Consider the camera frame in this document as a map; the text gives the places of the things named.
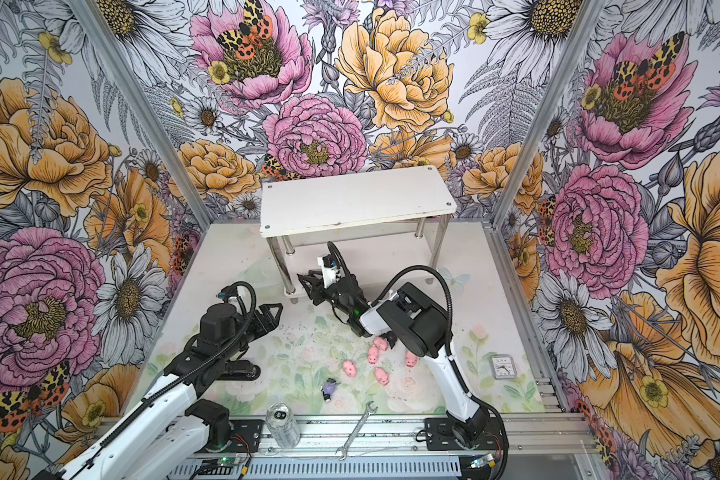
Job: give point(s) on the pink pig toy left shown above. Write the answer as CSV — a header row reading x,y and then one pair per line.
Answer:
x,y
349,369

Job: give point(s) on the aluminium front rail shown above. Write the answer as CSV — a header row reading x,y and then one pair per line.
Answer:
x,y
383,435

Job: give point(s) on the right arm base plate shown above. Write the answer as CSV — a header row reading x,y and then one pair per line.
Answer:
x,y
439,435

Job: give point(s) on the pink pig toy right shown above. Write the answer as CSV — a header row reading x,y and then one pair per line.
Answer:
x,y
411,359

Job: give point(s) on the white two-tier shelf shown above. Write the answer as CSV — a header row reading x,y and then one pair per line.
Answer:
x,y
341,202

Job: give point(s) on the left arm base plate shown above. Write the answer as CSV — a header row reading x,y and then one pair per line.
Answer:
x,y
243,435

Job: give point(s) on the silver wrench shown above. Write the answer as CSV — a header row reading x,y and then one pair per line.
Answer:
x,y
343,450

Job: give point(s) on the pink pig toy lower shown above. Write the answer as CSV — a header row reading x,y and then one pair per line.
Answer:
x,y
381,376

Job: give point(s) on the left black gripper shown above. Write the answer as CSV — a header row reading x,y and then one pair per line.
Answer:
x,y
256,319

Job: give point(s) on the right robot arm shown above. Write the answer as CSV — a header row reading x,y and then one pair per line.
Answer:
x,y
417,321

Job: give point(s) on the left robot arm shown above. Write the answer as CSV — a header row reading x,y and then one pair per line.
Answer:
x,y
174,420

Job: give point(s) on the pink pig toy upper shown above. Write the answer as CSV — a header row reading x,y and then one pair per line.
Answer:
x,y
377,348

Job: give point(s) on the small white clock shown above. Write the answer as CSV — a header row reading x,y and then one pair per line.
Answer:
x,y
503,367

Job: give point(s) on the green circuit board left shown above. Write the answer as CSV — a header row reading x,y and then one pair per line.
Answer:
x,y
224,467

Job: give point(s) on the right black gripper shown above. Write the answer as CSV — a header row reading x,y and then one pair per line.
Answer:
x,y
318,287

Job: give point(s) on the green circuit board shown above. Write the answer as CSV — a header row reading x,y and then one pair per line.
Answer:
x,y
224,467
485,461

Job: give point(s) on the pink pig toy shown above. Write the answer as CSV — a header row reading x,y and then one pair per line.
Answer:
x,y
381,376
377,348
411,359
349,369

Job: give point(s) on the green circuit board right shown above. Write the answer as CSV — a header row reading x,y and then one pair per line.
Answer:
x,y
485,461

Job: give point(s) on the black purple kuromi toy front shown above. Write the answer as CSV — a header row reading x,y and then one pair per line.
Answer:
x,y
328,389

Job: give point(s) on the silver drink can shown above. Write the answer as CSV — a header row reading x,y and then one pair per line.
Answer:
x,y
282,425

